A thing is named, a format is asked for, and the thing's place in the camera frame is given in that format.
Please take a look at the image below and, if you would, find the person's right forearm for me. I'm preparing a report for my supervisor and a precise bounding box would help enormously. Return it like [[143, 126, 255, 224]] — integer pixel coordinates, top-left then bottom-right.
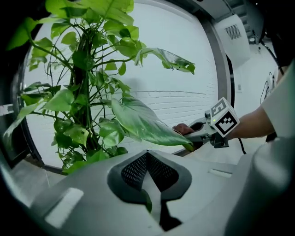
[[227, 105, 276, 140]]

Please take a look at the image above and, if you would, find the black door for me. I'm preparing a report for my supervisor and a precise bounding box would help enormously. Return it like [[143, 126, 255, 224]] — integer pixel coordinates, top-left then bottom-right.
[[0, 76, 44, 166]]

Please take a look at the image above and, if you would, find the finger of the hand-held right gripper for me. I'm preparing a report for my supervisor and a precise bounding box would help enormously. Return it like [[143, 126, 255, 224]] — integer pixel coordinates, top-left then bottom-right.
[[183, 128, 212, 143], [188, 117, 210, 127]]

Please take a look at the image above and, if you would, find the brown object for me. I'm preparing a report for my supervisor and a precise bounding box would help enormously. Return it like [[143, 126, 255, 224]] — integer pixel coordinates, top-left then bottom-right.
[[172, 123, 195, 136]]

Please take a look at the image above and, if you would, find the white air conditioner unit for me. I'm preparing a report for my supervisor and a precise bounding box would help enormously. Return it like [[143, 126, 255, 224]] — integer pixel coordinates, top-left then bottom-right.
[[214, 13, 252, 67]]

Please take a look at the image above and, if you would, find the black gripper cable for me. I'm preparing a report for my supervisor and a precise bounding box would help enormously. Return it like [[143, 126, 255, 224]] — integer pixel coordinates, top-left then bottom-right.
[[237, 137, 247, 155]]

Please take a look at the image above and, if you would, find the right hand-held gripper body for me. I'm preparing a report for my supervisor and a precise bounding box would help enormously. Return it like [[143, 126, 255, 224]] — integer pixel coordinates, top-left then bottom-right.
[[202, 96, 240, 148]]

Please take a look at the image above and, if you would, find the green leafy potted plant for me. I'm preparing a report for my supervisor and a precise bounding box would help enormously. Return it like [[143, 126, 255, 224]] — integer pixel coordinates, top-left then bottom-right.
[[3, 0, 196, 214]]

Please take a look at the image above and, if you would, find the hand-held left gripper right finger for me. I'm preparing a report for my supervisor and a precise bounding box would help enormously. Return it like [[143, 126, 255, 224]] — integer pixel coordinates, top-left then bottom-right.
[[147, 149, 242, 236]]

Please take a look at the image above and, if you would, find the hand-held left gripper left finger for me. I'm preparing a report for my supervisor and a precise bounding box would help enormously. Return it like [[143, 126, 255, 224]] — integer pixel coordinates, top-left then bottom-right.
[[29, 149, 163, 236]]

